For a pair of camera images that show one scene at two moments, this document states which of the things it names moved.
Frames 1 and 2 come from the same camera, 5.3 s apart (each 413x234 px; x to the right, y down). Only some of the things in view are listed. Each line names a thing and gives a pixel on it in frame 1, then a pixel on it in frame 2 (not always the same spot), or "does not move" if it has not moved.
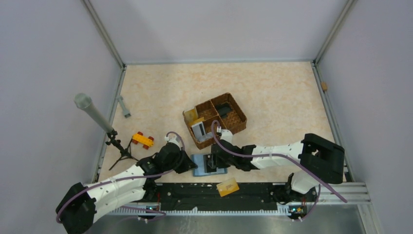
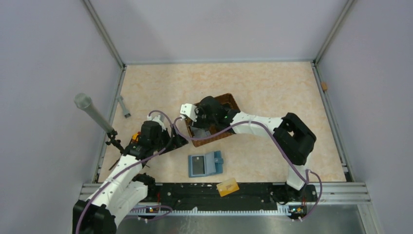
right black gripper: x=216 y=163 → x=198 y=110
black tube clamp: x=125 y=153 does not move
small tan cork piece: x=324 y=86 does not move
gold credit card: x=227 y=186 does not move
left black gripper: x=187 y=164 → x=176 y=141
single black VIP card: x=208 y=167 → x=198 y=165
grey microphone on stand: x=84 y=101 does not move
